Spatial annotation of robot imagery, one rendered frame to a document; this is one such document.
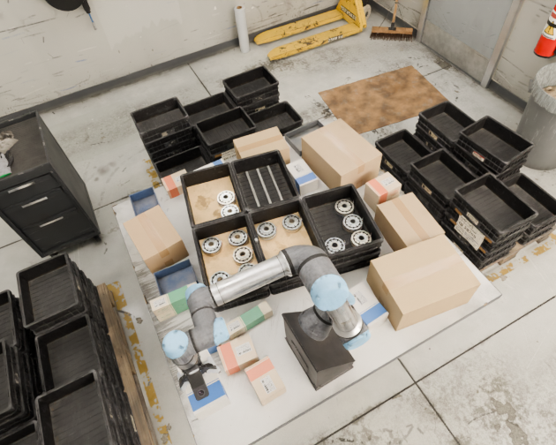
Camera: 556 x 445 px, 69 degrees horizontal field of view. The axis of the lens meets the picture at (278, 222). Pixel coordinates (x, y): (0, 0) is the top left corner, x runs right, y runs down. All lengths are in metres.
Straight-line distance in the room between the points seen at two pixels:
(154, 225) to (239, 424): 1.10
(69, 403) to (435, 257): 1.96
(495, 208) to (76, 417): 2.67
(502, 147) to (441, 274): 1.52
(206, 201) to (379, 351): 1.23
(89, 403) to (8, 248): 1.86
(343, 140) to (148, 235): 1.26
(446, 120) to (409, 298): 2.01
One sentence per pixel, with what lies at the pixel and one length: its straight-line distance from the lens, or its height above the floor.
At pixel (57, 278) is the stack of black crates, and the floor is 0.49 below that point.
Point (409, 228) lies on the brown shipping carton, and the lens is 2.21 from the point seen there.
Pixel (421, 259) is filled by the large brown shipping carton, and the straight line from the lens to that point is 2.07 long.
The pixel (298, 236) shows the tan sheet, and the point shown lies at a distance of 2.16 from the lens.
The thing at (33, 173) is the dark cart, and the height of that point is 0.87.
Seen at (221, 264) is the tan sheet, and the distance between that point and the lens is 2.11.
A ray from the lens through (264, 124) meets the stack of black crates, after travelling 3.49.
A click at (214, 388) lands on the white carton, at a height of 1.14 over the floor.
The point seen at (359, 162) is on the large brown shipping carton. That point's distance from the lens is 2.42.
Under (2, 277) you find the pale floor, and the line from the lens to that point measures 3.78.
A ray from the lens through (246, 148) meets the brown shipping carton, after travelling 2.58.
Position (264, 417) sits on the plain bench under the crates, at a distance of 1.95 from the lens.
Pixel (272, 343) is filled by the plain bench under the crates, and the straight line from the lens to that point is 2.04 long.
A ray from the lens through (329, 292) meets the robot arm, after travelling 1.26.
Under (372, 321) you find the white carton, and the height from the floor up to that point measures 0.79.
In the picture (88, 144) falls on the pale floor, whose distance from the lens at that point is 4.43.
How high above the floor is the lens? 2.61
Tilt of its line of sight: 53 degrees down
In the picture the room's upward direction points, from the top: 6 degrees counter-clockwise
